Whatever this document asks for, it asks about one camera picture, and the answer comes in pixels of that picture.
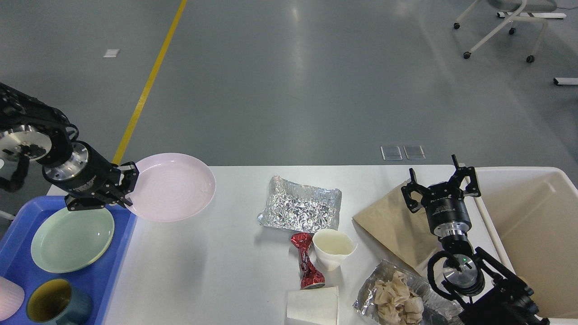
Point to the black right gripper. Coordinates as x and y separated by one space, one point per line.
447 213

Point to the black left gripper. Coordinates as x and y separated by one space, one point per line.
87 172

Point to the pink plate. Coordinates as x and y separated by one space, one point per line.
171 187

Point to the dark teal mug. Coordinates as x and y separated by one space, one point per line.
58 302

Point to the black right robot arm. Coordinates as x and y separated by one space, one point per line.
488 292

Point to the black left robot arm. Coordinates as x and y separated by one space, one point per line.
34 131

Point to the brown paper bag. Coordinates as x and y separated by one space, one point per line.
405 234

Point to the light green plate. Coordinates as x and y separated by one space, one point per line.
68 241

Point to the beige plastic bin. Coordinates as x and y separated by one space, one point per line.
534 213

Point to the foil with crumpled tissue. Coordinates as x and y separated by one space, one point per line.
394 296

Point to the blue plastic tray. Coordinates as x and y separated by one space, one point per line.
97 280

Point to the crumpled white paper cup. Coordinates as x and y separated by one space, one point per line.
332 247

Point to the crumpled aluminium foil sheet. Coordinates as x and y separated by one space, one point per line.
302 208

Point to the red foil wrapper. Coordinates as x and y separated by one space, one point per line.
311 278

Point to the white bar on floor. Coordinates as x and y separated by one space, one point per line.
563 81

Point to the white paper cup lying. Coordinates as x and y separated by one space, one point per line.
317 306

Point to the white office chair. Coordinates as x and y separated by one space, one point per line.
518 10

